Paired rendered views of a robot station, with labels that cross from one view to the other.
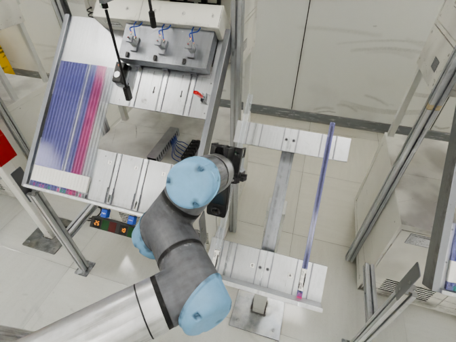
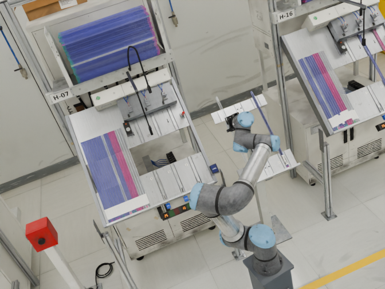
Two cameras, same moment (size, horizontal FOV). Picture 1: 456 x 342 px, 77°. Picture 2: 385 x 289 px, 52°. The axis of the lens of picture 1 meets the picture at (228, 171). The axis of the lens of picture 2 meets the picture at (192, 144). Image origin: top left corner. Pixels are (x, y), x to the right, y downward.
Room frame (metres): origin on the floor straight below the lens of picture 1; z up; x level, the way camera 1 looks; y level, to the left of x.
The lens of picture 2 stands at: (-0.99, 0.99, 2.22)
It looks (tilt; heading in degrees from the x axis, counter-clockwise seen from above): 34 degrees down; 334
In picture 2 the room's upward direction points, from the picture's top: 16 degrees counter-clockwise
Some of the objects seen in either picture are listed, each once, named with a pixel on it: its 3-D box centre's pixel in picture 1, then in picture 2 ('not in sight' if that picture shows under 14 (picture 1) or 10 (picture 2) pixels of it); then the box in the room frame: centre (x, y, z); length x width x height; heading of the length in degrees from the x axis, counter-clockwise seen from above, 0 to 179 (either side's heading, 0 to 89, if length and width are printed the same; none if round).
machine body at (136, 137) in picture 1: (181, 172); (156, 191); (1.30, 0.29, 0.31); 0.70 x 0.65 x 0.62; 73
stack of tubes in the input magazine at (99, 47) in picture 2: not in sight; (110, 43); (1.16, 0.27, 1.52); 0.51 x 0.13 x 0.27; 73
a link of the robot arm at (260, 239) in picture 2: not in sight; (261, 241); (0.07, 0.27, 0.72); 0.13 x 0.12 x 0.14; 28
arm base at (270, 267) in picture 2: not in sight; (266, 256); (0.07, 0.26, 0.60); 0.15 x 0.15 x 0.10
